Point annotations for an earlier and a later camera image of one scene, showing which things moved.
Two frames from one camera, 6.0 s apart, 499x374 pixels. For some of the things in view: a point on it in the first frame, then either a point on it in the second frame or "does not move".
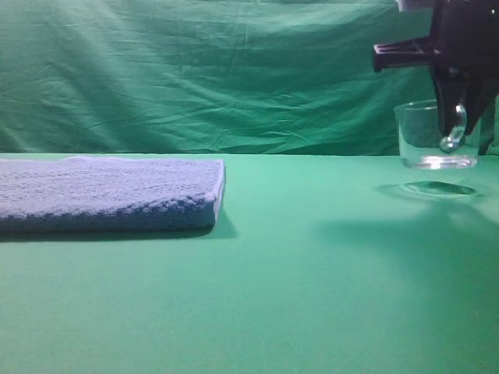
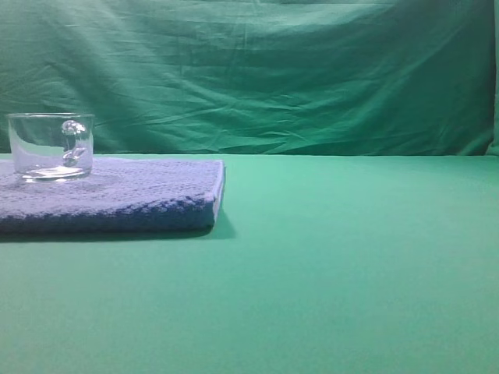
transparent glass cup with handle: x=422 y=146 → x=51 y=146
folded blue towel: x=92 y=194 does not move
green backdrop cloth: x=205 y=77 does not move
